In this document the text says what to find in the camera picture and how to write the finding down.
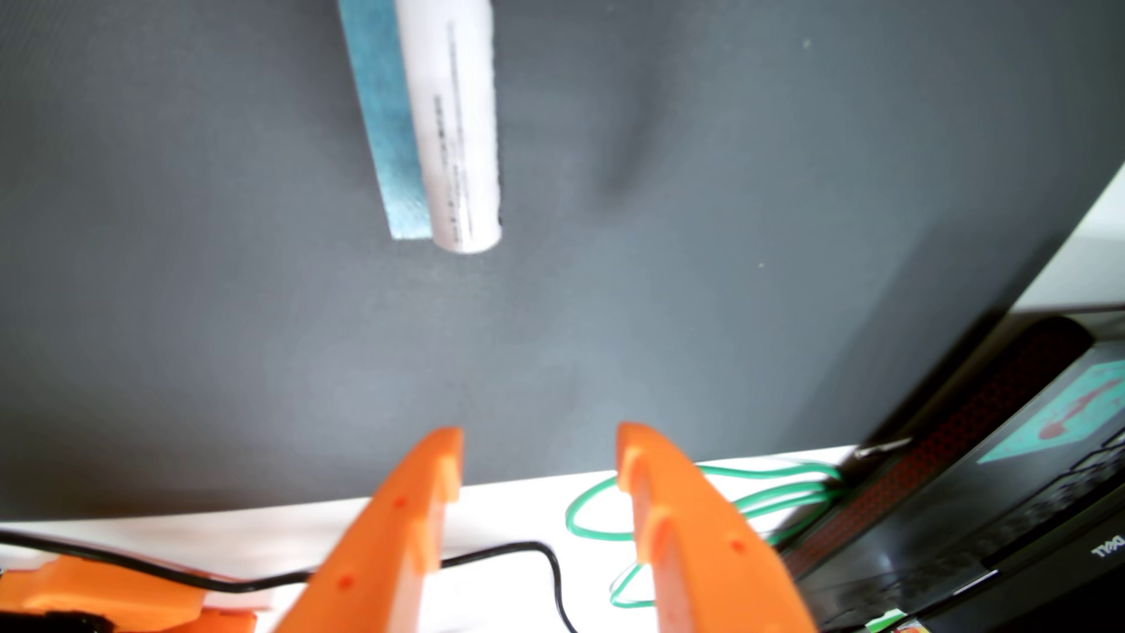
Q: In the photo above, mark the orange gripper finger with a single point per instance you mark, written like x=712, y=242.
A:
x=703, y=554
x=387, y=545

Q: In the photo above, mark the white cylindrical battery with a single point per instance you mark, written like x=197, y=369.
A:
x=457, y=132

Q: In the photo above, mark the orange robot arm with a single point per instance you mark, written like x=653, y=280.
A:
x=105, y=593

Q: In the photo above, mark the black laptop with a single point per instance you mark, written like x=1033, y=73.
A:
x=967, y=527

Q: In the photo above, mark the dark grey mat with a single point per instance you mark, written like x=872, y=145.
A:
x=703, y=264

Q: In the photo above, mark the teal sticker with red shape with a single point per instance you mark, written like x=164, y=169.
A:
x=1063, y=418

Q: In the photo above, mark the light blue tape strip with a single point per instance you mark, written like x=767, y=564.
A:
x=382, y=105

